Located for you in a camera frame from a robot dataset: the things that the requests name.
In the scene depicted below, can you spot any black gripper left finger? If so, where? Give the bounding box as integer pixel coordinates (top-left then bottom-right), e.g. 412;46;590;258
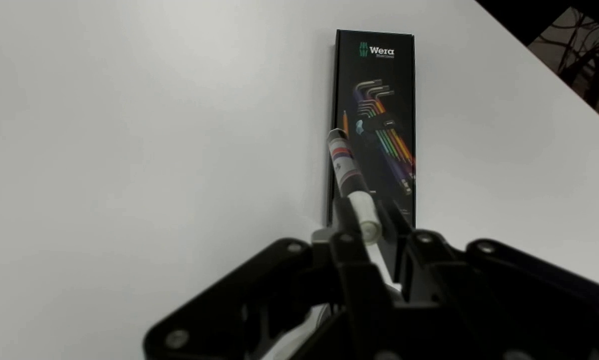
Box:
141;201;394;360

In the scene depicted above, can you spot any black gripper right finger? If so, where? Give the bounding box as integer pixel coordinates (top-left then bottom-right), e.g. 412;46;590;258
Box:
381;201;599;360

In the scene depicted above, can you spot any grey marker with white cap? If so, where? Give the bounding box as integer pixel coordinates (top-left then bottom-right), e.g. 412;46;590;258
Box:
326;128;382;243

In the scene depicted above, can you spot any black printed tray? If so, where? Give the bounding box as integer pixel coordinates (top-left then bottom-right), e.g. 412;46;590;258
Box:
332;31;416;225

